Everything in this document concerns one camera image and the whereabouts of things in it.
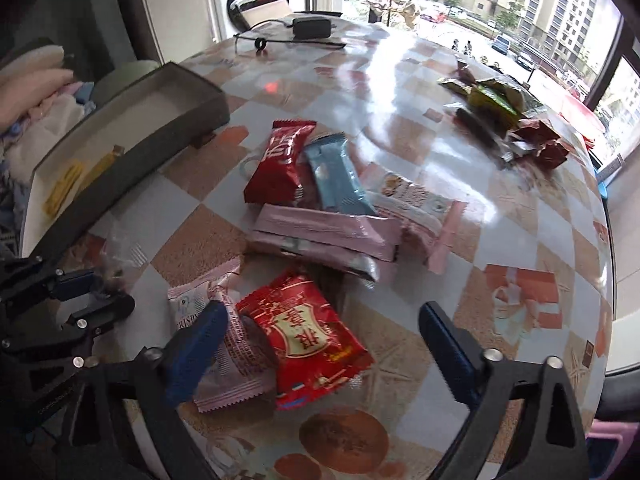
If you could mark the pile of clothes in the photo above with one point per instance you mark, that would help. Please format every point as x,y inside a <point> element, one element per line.
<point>35,145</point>

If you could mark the grey cardboard box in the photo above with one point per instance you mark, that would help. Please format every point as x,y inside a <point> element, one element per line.
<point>165,105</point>

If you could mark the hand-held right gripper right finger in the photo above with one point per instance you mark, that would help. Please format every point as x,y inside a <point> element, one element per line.
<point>445,350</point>

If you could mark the red gold-label snack packet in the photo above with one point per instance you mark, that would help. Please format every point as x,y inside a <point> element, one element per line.
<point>305,335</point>

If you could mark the long pink snack packet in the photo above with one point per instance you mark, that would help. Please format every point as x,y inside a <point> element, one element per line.
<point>320,259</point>
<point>330,227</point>

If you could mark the yellow snack packet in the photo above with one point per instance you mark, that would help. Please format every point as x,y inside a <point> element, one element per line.
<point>102,162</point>
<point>62,187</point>

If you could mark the blue snack packet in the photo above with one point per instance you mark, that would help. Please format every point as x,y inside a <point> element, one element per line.
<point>337,180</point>

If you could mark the coat rack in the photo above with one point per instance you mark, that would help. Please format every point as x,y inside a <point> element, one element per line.
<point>395,5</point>

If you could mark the folding chair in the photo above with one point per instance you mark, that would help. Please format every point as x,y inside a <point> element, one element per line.
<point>270,10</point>

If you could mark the white washing machine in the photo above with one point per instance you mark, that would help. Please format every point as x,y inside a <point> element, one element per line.
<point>220,0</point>

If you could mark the pink plastic object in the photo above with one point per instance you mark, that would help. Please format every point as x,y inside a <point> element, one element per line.
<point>612,442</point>

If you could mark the red sheet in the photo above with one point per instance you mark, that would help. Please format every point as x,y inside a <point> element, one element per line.
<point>585,120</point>

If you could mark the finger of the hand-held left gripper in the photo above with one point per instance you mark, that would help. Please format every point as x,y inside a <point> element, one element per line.
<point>107,312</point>
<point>75,284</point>

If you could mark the pink pillow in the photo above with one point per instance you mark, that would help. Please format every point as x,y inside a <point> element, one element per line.
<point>30,92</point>

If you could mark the beige pillow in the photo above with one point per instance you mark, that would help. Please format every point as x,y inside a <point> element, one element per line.
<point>30,57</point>

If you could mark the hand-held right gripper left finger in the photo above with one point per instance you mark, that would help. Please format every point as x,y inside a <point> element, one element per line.
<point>197,350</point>

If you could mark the pink white snack packet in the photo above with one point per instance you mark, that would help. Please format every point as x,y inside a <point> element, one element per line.
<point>240,360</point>
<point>415,205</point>

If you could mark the pile of snack wrappers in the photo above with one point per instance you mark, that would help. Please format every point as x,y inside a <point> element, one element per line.
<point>500,110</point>

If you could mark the blue plastic item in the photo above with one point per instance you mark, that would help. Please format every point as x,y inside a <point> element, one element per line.
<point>601,185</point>

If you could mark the green sofa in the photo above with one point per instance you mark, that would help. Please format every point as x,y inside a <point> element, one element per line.
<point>125,77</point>

